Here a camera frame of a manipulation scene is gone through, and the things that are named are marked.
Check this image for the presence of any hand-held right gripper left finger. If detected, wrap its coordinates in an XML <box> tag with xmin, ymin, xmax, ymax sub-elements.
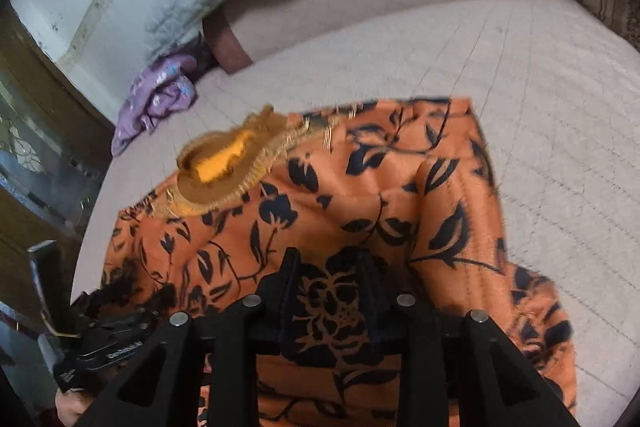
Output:
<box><xmin>90</xmin><ymin>248</ymin><xmax>302</xmax><ymax>427</ymax></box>

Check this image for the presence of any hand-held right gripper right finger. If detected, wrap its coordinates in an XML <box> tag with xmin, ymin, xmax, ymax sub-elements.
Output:
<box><xmin>356</xmin><ymin>251</ymin><xmax>581</xmax><ymax>427</ymax></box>

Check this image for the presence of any pink quilted mattress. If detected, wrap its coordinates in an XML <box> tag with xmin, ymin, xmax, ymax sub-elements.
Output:
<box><xmin>70</xmin><ymin>0</ymin><xmax>640</xmax><ymax>427</ymax></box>

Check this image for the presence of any orange floral garment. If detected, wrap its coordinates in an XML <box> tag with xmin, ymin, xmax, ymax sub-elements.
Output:
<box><xmin>100</xmin><ymin>96</ymin><xmax>578</xmax><ymax>427</ymax></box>

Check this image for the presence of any purple printed garment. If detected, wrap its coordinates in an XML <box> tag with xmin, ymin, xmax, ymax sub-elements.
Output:
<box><xmin>111</xmin><ymin>53</ymin><xmax>198</xmax><ymax>156</ymax></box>

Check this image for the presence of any dark wooden glass door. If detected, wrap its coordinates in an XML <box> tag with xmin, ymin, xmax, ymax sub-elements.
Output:
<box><xmin>0</xmin><ymin>4</ymin><xmax>117</xmax><ymax>348</ymax></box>

